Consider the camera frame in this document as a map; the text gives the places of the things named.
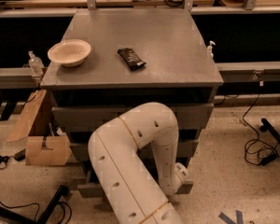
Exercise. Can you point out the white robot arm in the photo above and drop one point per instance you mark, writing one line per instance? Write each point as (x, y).
(134, 158)

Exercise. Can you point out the black stand leg right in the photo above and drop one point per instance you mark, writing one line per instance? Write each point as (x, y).
(267, 126)

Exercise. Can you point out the grey drawer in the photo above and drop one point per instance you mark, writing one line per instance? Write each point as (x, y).
(76, 119)
(93, 189)
(185, 150)

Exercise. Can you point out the cardboard box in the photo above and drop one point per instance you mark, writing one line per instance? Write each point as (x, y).
(41, 147)

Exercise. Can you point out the grey middle drawer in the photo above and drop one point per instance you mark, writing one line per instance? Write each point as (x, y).
(185, 150)

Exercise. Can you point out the black stand leg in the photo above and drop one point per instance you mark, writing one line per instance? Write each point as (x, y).
(267, 126)
(10, 217)

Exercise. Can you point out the grey bottom drawer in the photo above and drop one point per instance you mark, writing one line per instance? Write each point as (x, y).
(93, 189)

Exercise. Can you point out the grey top drawer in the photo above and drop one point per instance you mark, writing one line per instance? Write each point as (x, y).
(76, 119)

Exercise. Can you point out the grey drawer cabinet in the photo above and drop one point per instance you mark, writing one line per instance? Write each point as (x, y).
(179, 69)

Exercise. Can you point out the black snack packet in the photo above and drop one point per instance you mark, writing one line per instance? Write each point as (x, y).
(131, 58)

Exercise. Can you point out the white bowl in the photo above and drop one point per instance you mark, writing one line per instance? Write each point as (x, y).
(70, 53)

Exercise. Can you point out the clear sanitizer bottle left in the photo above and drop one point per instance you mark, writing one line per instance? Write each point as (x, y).
(35, 64)

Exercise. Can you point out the black stand leg left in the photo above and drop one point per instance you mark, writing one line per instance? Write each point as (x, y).
(10, 217)

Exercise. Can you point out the white pump bottle right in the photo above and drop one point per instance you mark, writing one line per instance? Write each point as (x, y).
(210, 48)

